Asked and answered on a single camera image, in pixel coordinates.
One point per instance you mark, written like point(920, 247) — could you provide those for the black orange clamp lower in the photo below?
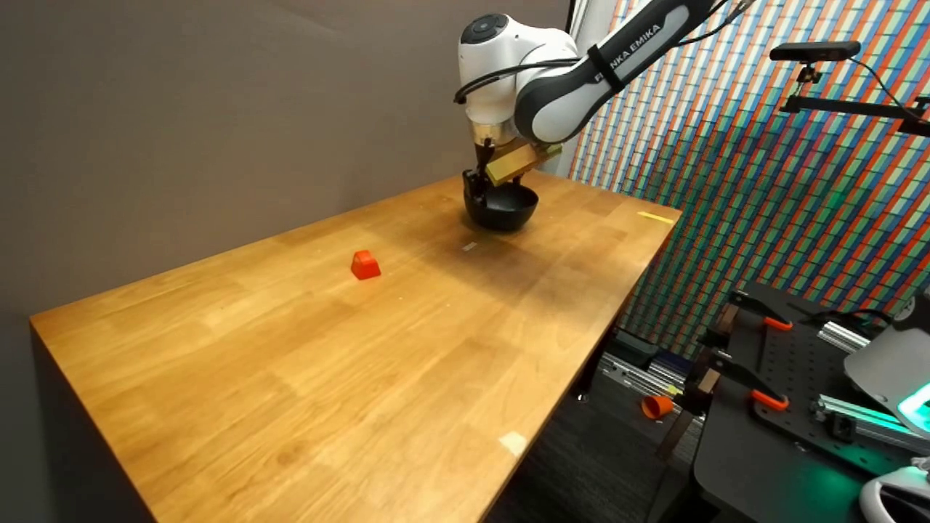
point(700, 384)

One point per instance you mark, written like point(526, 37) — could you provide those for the black orange clamp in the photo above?
point(700, 384)
point(738, 304)

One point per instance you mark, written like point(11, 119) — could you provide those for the black orange clamp upper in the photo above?
point(738, 304)

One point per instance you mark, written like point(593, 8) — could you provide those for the tan wrist camera box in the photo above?
point(516, 160)

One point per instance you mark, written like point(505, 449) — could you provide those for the orange block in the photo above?
point(363, 266)

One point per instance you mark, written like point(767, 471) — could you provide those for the black bowl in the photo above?
point(498, 208)

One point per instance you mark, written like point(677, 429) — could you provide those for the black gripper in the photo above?
point(485, 156)

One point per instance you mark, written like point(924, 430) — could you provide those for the black side table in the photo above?
point(784, 467)

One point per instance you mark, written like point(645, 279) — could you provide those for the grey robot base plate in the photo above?
point(893, 369)

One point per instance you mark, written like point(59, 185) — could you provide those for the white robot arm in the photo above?
point(539, 85)

